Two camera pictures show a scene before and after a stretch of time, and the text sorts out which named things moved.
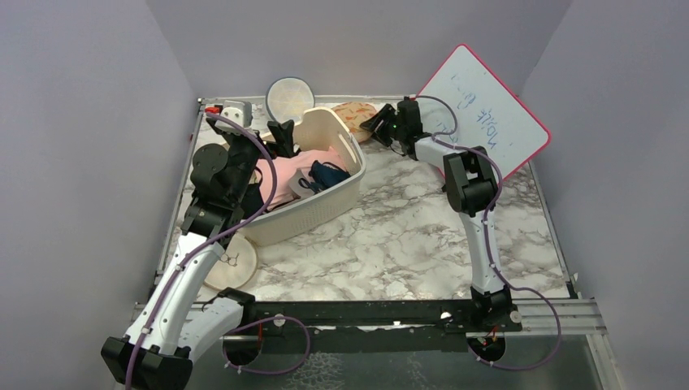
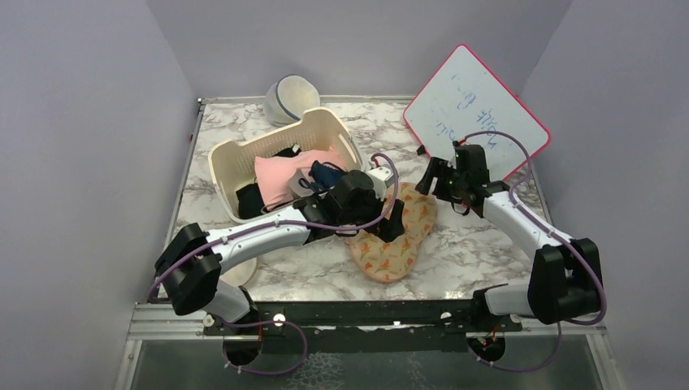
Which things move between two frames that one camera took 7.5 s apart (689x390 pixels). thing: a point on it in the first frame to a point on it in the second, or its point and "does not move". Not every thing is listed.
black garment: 253,200 does not move
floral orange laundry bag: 354,114 to 395,261
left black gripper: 282,135 to 390,228
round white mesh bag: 288,98 does not move
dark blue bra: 322,177 does not move
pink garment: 285,165 does not move
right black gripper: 386,114 to 439,168
